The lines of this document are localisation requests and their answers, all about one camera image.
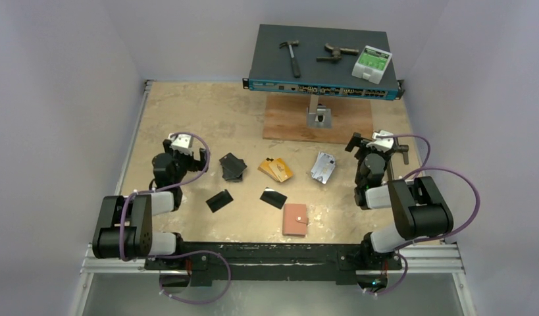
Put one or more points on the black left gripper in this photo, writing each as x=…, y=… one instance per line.
x=195, y=165

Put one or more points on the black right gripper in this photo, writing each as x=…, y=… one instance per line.
x=358, y=145

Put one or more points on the single black card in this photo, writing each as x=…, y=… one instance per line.
x=273, y=198
x=219, y=200

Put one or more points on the pink leather card holder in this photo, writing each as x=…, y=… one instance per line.
x=295, y=220

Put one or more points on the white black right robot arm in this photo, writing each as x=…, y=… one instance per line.
x=418, y=207

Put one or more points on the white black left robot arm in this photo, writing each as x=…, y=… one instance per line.
x=124, y=228

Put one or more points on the white silver card stack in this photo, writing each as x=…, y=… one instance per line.
x=323, y=168

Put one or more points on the brown wooden board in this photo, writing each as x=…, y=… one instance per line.
x=288, y=117

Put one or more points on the white green electronic box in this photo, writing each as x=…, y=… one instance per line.
x=371, y=64

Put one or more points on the rusty metal tool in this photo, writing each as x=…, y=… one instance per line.
x=336, y=53

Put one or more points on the small claw hammer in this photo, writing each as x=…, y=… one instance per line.
x=294, y=63

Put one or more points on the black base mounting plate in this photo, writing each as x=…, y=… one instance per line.
x=344, y=264

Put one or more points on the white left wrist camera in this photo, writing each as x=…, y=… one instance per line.
x=181, y=143

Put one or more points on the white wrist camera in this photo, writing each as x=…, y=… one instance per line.
x=382, y=141
x=181, y=143

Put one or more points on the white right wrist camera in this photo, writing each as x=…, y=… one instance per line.
x=382, y=141

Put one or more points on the metal stand bracket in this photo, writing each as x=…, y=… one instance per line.
x=318, y=116

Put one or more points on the blue grey network switch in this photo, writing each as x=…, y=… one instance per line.
x=271, y=67

